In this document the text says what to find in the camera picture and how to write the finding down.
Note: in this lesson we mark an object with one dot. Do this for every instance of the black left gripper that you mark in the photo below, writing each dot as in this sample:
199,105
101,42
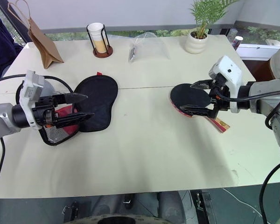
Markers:
46,115

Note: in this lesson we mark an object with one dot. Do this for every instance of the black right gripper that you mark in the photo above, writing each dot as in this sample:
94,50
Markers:
220,102

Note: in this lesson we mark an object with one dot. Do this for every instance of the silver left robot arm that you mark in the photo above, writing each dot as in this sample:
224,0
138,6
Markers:
1,119

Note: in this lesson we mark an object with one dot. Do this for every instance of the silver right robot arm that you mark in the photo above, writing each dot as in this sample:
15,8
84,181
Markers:
268,98

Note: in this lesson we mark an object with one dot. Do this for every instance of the black table tennis paddle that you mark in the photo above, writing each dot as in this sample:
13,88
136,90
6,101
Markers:
189,96

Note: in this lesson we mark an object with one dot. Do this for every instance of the black paddle case red lining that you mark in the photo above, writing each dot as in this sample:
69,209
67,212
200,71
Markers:
98,98

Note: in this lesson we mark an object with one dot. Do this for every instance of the white ribbed plant pot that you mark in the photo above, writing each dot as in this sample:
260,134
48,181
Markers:
196,45

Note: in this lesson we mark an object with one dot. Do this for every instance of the paper cups in holder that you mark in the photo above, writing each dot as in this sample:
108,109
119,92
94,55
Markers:
103,53

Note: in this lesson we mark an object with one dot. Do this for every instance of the red and white can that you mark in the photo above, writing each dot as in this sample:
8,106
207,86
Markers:
237,42

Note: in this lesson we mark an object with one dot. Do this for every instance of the brown paper bag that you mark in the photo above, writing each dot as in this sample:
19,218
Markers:
45,46

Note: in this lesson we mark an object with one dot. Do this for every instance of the clear plastic bag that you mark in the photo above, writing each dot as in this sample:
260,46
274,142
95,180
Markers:
151,46

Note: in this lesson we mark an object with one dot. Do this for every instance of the stack of paper cups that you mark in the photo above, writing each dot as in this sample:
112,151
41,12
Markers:
97,35

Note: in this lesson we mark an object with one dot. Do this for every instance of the green palm plant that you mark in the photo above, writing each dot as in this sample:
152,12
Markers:
206,14

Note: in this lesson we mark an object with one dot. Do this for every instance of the person in dark blue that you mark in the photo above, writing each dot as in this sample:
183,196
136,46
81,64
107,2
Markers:
1,51

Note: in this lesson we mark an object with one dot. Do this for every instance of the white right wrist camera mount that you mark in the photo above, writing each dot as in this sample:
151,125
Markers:
229,70

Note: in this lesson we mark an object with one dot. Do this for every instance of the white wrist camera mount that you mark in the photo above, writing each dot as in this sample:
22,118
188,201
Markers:
32,85
229,70

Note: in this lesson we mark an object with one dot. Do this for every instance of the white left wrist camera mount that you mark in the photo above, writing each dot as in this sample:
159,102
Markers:
32,85

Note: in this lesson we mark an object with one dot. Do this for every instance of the metal table bracket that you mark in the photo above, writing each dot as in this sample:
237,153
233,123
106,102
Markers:
203,200
70,208
128,201

